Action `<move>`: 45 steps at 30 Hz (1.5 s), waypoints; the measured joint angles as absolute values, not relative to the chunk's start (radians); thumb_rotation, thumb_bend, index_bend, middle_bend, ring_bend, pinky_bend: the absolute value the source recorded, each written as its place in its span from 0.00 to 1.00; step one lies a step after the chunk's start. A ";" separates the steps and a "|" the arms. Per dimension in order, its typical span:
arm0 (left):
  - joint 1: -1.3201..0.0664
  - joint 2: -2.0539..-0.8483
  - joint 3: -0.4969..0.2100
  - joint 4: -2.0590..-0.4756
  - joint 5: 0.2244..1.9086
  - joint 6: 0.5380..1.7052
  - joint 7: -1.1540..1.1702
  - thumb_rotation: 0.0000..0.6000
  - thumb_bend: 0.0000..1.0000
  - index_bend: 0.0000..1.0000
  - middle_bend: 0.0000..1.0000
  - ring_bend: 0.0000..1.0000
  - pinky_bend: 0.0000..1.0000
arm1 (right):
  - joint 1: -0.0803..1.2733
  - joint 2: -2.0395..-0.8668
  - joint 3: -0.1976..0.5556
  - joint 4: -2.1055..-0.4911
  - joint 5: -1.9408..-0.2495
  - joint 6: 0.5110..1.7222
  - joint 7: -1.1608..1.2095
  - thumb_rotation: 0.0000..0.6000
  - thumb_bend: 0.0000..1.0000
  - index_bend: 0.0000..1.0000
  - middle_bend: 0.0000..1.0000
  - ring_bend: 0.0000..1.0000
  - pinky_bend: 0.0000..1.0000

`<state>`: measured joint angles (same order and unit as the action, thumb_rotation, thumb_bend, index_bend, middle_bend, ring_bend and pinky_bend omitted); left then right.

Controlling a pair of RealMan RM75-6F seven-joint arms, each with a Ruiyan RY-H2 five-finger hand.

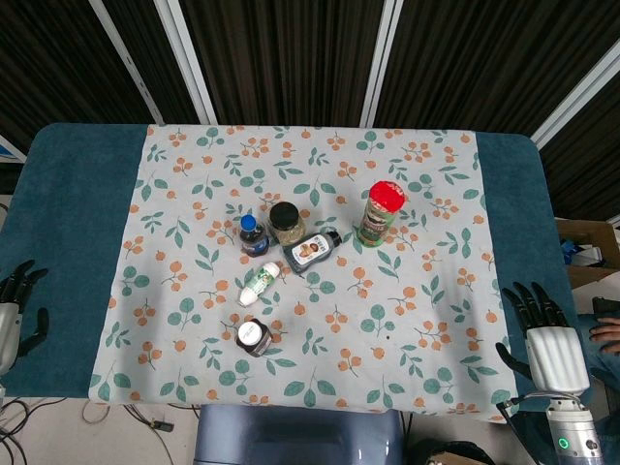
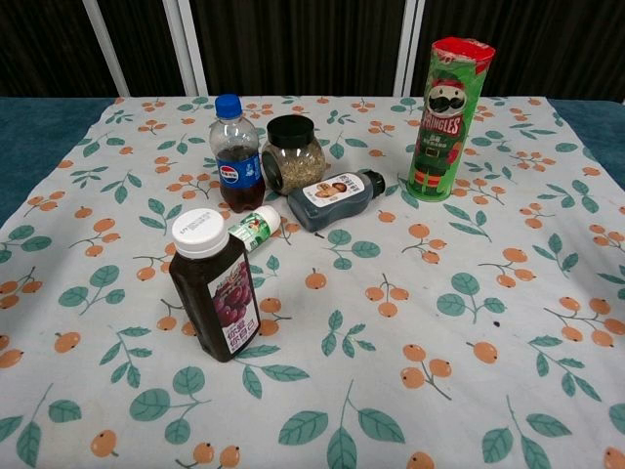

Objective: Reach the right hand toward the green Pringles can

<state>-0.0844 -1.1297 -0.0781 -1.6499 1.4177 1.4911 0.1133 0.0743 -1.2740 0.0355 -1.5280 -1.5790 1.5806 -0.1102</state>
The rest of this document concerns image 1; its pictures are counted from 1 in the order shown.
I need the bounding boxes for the dark squeeze sauce bottle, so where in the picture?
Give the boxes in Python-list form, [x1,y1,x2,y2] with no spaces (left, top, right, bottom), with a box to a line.
[282,230,343,277]

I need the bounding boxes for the person hand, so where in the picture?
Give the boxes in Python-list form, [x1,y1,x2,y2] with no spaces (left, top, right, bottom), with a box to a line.
[588,323,620,355]

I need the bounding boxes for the green chip can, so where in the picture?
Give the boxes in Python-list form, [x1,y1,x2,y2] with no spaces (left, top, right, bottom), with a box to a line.
[356,179,407,249]

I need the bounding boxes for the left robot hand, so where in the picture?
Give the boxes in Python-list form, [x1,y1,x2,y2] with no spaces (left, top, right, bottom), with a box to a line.
[0,259,50,377]

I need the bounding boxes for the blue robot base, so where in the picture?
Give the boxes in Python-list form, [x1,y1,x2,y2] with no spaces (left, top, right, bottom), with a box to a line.
[193,403,406,465]

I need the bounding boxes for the teal table cover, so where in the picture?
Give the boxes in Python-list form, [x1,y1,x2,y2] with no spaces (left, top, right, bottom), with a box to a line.
[0,122,582,413]

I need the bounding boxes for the floral print tablecloth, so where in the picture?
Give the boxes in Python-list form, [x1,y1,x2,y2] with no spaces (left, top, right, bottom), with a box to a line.
[88,123,516,423]

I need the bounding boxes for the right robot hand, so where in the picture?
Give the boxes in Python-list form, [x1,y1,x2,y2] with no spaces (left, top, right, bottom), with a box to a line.
[494,281,591,394]

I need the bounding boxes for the white lid dark jar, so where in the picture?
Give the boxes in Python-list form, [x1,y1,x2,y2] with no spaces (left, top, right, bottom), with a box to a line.
[234,319,273,358]

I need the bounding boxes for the blue cap dark bottle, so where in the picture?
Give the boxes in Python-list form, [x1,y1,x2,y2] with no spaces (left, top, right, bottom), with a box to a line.
[238,214,270,259]

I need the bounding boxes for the white green small bottle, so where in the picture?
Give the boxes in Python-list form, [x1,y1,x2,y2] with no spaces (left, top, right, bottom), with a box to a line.
[236,262,283,308]

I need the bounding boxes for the cardboard box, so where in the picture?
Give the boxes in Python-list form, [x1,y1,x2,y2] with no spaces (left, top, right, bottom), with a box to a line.
[555,217,620,292]

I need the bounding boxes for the black lid glass jar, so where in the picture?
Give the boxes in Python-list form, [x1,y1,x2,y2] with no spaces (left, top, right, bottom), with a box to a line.
[267,201,307,247]

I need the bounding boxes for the floor cables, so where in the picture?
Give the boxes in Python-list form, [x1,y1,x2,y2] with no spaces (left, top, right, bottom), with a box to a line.
[0,396,195,465]

